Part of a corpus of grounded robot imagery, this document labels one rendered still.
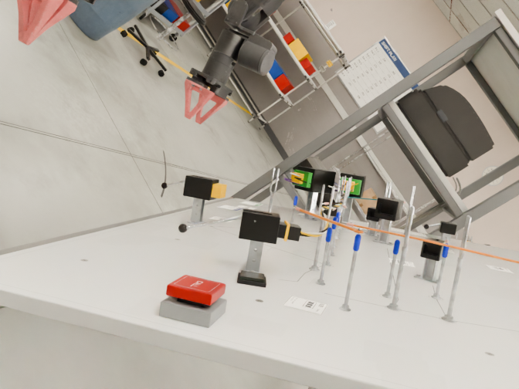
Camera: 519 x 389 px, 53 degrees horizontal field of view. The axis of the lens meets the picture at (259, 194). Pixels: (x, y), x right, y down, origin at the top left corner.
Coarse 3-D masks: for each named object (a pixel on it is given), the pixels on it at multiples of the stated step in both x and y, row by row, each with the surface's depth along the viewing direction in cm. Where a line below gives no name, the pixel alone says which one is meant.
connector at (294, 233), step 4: (280, 224) 76; (284, 224) 77; (292, 224) 79; (280, 228) 76; (284, 228) 76; (292, 228) 76; (296, 228) 76; (300, 228) 76; (280, 232) 76; (284, 232) 76; (292, 232) 76; (296, 232) 76; (300, 232) 77; (280, 236) 76; (284, 236) 76; (288, 236) 76; (292, 236) 76; (296, 236) 77; (296, 240) 77
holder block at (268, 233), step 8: (248, 216) 75; (256, 216) 75; (264, 216) 75; (272, 216) 75; (248, 224) 75; (256, 224) 75; (264, 224) 75; (272, 224) 75; (240, 232) 76; (248, 232) 76; (256, 232) 76; (264, 232) 76; (272, 232) 76; (256, 240) 76; (264, 240) 76; (272, 240) 76
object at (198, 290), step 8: (176, 280) 55; (184, 280) 56; (192, 280) 56; (200, 280) 57; (208, 280) 57; (168, 288) 53; (176, 288) 53; (184, 288) 53; (192, 288) 54; (200, 288) 54; (208, 288) 54; (216, 288) 55; (224, 288) 57; (176, 296) 53; (184, 296) 53; (192, 296) 53; (200, 296) 53; (208, 296) 53; (216, 296) 54; (192, 304) 54; (200, 304) 54; (208, 304) 53
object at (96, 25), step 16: (80, 0) 391; (96, 0) 387; (112, 0) 386; (128, 0) 388; (144, 0) 392; (80, 16) 392; (96, 16) 392; (112, 16) 394; (128, 16) 401; (96, 32) 402
